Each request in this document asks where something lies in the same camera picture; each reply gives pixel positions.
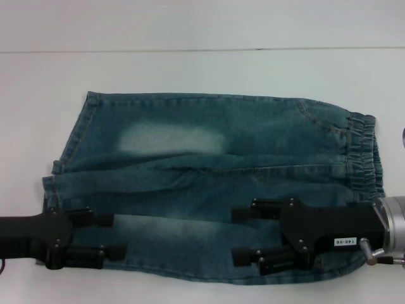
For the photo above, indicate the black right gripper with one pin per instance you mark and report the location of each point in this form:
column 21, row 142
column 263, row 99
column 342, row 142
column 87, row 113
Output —
column 326, row 225

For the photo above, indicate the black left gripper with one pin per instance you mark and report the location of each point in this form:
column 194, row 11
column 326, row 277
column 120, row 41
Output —
column 38, row 234

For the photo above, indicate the blue denim shorts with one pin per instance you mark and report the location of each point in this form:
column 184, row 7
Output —
column 196, row 177

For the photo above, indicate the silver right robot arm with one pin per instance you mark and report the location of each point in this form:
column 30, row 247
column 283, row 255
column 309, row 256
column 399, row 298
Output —
column 395, row 215

